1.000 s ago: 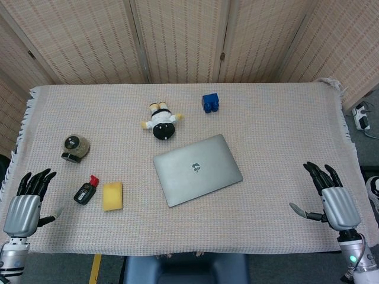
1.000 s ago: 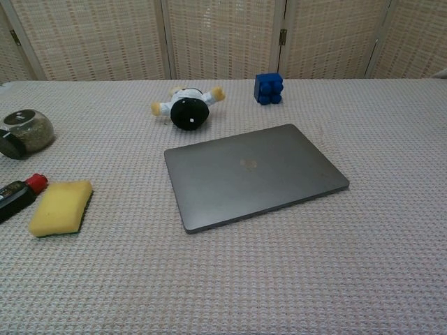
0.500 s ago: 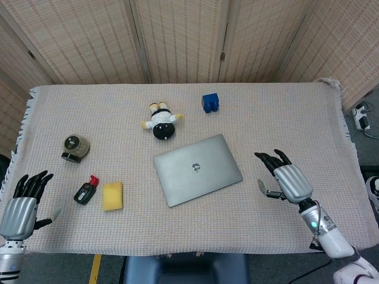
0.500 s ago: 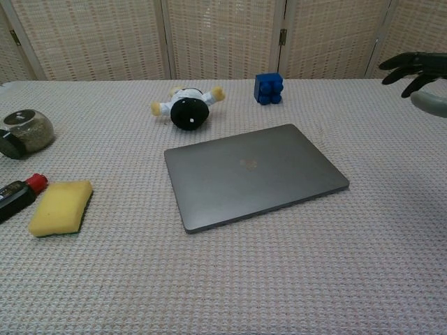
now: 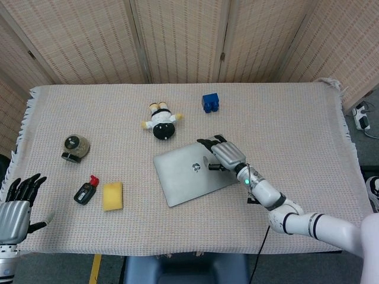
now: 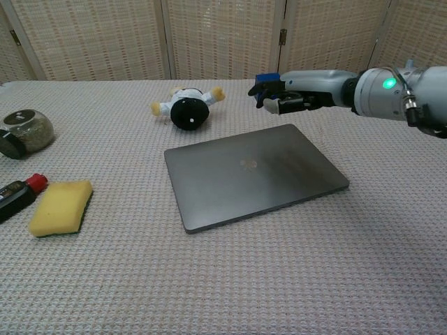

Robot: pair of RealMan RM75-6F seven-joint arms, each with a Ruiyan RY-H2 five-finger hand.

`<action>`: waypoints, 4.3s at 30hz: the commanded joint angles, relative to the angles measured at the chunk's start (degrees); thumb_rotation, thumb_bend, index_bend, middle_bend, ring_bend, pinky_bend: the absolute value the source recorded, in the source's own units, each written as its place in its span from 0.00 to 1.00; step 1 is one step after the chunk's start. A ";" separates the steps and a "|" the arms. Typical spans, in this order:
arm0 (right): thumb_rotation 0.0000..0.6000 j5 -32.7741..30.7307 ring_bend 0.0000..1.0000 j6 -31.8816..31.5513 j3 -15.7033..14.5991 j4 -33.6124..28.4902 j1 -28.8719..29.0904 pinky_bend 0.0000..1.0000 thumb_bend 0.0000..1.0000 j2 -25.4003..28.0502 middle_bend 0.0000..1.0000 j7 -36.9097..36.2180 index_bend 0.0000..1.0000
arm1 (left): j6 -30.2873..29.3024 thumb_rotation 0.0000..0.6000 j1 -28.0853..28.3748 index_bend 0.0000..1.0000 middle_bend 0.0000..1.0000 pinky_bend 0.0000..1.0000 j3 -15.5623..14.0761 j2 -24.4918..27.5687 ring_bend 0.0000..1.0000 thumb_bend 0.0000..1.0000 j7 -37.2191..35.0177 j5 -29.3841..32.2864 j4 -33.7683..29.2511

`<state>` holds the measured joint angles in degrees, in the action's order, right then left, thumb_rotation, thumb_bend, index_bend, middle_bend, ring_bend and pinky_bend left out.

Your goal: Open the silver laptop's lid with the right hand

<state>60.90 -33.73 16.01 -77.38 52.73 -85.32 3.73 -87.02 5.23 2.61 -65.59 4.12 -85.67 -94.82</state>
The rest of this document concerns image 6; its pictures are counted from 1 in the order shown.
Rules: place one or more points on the plush doll white black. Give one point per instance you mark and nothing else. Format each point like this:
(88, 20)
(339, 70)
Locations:
(188, 113)

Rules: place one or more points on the dark metal hinge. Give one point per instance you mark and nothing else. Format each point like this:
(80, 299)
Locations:
(283, 36)
(14, 36)

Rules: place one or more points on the black bottle with red cap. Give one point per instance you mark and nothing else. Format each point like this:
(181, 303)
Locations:
(14, 197)

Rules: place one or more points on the yellow sponge green backing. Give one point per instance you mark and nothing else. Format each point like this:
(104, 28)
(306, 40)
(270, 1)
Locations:
(59, 207)

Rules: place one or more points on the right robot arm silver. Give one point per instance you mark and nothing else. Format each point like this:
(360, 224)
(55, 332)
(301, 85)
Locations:
(373, 94)

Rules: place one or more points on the glass jar with black lid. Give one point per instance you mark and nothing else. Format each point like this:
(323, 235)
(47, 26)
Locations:
(35, 134)

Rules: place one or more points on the silver grey laptop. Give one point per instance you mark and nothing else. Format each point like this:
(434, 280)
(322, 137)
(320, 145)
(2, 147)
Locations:
(251, 178)

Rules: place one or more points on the blue building block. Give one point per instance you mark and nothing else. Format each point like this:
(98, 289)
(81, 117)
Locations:
(269, 77)

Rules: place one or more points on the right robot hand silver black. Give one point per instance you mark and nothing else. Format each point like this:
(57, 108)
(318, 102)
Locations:
(314, 82)

